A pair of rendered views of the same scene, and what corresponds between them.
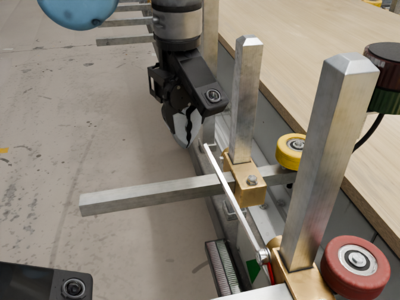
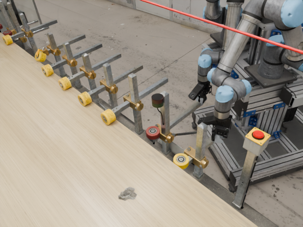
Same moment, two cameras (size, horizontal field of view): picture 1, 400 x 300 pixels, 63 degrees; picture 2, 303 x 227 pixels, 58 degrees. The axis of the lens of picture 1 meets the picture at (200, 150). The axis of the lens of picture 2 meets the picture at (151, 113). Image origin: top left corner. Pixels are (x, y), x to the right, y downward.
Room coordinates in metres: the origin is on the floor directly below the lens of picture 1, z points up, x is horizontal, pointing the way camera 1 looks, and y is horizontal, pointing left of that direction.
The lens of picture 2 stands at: (1.21, -0.71, 2.02)
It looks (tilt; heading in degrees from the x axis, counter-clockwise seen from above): 42 degrees down; 152
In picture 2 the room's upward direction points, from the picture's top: 5 degrees counter-clockwise
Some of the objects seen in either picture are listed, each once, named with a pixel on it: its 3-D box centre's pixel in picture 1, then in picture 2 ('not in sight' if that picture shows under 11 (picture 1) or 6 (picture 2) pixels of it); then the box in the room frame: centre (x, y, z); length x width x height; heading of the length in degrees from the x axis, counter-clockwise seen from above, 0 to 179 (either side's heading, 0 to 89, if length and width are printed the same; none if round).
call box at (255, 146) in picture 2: not in sight; (256, 142); (0.78, -0.02, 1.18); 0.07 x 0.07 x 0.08; 13
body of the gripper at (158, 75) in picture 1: (177, 69); (221, 124); (0.53, 0.04, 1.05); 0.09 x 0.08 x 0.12; 34
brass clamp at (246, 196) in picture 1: (241, 174); (195, 157); (0.50, -0.08, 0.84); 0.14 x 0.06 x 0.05; 13
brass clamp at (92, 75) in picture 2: not in sight; (88, 72); (-0.47, -0.31, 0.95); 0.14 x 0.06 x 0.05; 13
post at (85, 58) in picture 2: not in sight; (92, 82); (-0.45, -0.30, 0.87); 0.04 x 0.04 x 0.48; 13
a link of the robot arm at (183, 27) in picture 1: (175, 22); (222, 111); (0.52, 0.04, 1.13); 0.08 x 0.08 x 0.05
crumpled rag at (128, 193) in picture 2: not in sight; (127, 192); (0.53, -0.51, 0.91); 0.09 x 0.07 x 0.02; 70
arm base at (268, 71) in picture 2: not in sight; (272, 65); (0.35, 0.59, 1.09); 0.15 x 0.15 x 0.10
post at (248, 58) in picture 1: (238, 155); (199, 156); (0.52, -0.08, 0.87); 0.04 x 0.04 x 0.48; 13
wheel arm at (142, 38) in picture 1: (147, 38); not in sight; (1.44, 0.23, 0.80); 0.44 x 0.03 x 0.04; 103
